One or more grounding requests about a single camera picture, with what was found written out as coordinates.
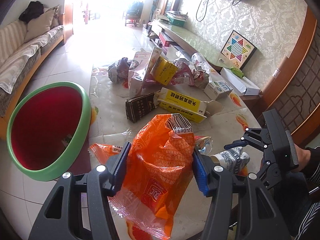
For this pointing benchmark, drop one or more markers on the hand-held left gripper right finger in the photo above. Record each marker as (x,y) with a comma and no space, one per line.
(200,172)

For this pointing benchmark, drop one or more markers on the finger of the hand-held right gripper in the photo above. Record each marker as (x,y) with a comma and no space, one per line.
(252,136)
(271,173)

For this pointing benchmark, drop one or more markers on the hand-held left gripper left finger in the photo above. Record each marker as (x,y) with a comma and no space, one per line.
(121,165)

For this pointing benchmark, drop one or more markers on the patterned paper cup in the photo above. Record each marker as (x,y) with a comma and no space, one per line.
(230,158)

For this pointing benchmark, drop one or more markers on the orange snack bag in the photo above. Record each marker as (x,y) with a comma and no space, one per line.
(160,167)

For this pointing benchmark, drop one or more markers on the long yellow cardboard box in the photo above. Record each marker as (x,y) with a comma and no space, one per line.
(182,103)

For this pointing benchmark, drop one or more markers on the red bin with green rim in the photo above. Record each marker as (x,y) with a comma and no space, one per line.
(45,130)

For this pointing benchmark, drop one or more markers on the person's right forearm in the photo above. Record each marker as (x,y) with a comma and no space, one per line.
(313,166)

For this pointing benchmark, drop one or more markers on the person's right hand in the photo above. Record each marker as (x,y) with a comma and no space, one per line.
(301,158)

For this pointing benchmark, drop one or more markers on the small orange wrapper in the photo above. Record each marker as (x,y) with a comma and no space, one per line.
(105,151)

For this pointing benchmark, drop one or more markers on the crumpled clear plastic wrapper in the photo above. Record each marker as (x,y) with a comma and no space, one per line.
(203,146)

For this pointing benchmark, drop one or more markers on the wooden lattice partition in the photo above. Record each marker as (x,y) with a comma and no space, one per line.
(297,95)

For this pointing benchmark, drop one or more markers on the long white box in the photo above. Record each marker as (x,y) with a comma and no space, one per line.
(241,82)

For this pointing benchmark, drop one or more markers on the clear fruit-print tablecloth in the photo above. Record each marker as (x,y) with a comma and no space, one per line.
(110,110)

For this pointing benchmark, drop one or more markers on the white green milk carton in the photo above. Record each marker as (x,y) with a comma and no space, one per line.
(217,90)

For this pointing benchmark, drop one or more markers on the dark brown box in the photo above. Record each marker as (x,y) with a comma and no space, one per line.
(140,107)

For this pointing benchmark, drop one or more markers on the person's striped shirt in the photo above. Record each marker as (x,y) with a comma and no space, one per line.
(310,222)

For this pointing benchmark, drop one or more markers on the small green toy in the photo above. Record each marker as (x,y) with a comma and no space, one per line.
(237,72)

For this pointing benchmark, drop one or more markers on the crumpled pink foil wrapper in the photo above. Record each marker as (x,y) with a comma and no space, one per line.
(186,78)

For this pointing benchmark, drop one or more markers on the star checkers board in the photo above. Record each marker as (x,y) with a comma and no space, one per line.
(237,48)

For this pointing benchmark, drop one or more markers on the clear plastic bottle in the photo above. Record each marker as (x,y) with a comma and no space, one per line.
(200,60)

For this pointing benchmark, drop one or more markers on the crumpled grey pink wrapper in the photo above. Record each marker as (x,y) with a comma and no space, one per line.
(117,70)

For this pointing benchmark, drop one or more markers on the short yellow open box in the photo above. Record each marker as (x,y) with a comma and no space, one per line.
(163,71)

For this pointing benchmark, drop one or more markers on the long television cabinet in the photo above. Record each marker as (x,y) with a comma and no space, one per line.
(197,42)

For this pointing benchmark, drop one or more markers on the flat red box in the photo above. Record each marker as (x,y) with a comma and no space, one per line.
(166,38)

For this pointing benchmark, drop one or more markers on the green box stack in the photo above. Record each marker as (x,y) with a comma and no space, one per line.
(176,18)

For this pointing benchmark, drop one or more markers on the wooden sofa with striped cover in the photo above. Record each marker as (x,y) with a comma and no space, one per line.
(22,55)

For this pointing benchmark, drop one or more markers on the wooden chair with clothes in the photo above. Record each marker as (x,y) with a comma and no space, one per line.
(133,12)

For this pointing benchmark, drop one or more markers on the beige pillow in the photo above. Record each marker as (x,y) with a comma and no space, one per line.
(40,25)

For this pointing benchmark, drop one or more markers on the black cloth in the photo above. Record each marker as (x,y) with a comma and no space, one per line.
(31,11)

